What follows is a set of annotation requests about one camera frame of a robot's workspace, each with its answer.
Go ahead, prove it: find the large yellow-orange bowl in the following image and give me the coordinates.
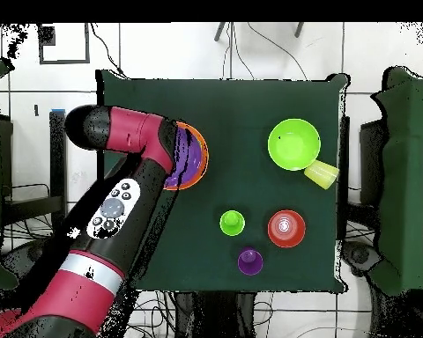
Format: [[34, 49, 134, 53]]
[[161, 121, 210, 192]]

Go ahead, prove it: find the purple bowl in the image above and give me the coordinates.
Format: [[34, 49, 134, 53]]
[[163, 126, 204, 188]]

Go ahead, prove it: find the yellow tapered cup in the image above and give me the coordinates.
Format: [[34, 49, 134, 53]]
[[303, 159, 340, 190]]

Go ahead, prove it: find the green stepped cup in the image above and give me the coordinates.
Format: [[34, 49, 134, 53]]
[[219, 209, 246, 238]]

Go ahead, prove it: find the purple cup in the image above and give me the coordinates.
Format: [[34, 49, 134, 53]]
[[237, 246, 264, 276]]

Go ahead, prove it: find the dark green tablecloth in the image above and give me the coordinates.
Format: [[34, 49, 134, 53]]
[[96, 69, 350, 295]]

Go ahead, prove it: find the green bowl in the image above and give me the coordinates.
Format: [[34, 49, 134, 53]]
[[267, 118, 322, 173]]

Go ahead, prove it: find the orange-red bowl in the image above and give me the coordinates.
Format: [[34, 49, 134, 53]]
[[266, 209, 307, 249]]

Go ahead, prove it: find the black stand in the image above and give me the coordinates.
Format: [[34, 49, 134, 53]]
[[0, 109, 70, 235]]

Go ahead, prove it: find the black box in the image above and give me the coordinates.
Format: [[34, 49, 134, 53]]
[[359, 118, 387, 207]]

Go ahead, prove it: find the grey office chair base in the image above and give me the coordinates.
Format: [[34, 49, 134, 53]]
[[340, 240, 383, 277]]

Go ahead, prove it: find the dark office chair base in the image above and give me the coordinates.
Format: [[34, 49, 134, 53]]
[[1, 240, 45, 279]]

